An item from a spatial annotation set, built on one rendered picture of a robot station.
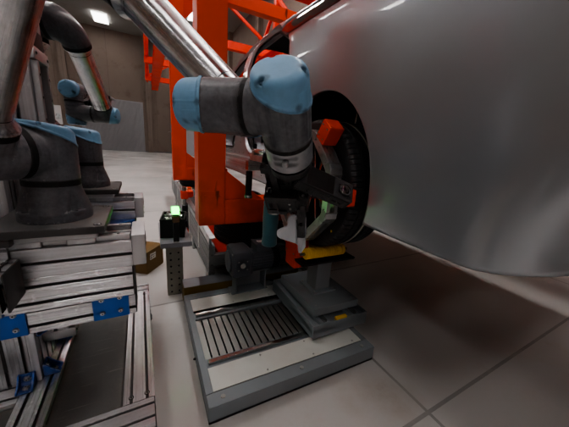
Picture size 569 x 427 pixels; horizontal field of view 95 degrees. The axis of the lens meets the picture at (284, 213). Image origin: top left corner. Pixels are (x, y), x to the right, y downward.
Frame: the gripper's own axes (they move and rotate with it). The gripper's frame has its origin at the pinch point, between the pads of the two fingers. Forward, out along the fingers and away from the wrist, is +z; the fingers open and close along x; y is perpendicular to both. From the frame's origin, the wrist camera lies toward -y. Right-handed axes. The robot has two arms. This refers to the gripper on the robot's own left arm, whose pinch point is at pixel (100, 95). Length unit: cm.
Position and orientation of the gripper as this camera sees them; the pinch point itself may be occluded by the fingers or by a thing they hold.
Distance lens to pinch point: 193.6
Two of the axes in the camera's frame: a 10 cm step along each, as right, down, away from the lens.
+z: -2.4, -2.6, 9.4
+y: -2.0, 9.6, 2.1
